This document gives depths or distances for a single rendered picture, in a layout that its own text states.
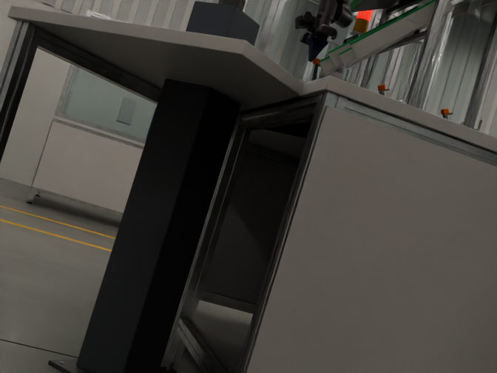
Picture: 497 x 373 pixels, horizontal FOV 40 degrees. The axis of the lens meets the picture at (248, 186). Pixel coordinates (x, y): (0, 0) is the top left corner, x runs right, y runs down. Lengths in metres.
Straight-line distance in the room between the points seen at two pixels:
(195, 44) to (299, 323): 0.60
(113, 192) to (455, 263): 5.68
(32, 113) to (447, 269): 8.85
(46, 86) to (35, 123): 0.55
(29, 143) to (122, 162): 3.23
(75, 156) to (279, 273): 5.69
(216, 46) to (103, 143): 5.66
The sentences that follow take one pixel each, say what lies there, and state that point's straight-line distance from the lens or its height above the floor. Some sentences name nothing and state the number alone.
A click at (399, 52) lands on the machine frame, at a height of 1.44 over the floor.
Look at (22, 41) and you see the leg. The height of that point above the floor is 0.78.
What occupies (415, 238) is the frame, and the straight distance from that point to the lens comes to 1.50.
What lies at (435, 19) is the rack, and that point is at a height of 1.13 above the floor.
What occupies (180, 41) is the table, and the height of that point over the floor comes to 0.84.
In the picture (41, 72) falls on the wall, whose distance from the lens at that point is 10.10.
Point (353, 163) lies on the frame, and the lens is 1.43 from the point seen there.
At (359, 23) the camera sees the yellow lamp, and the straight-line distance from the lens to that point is 2.48.
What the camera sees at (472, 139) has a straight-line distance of 1.55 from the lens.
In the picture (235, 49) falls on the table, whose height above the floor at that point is 0.84.
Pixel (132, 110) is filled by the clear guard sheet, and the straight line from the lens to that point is 7.04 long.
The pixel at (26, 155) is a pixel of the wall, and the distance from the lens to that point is 10.03.
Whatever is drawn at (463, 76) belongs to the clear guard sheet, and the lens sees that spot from 3.64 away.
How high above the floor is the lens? 0.54
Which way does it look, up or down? 2 degrees up
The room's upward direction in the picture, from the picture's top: 17 degrees clockwise
